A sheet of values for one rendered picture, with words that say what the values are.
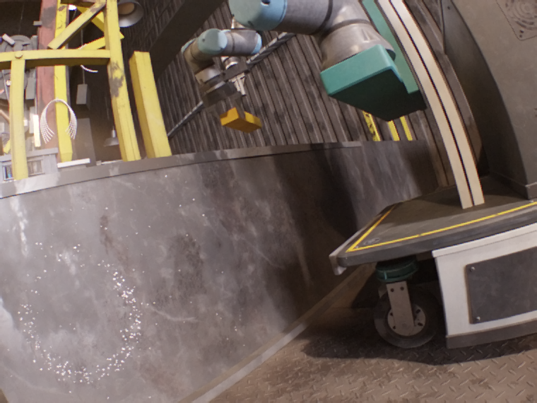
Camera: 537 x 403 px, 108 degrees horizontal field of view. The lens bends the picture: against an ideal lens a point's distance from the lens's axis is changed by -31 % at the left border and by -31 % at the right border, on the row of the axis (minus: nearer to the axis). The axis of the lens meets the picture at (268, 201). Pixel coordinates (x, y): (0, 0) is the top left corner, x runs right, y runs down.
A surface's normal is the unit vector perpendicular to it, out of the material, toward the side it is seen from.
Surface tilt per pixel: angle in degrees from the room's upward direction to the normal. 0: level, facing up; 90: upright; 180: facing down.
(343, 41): 70
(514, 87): 90
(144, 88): 90
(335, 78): 90
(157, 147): 90
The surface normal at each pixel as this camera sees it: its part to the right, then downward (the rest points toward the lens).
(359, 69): -0.58, 0.16
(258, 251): 0.69, -0.24
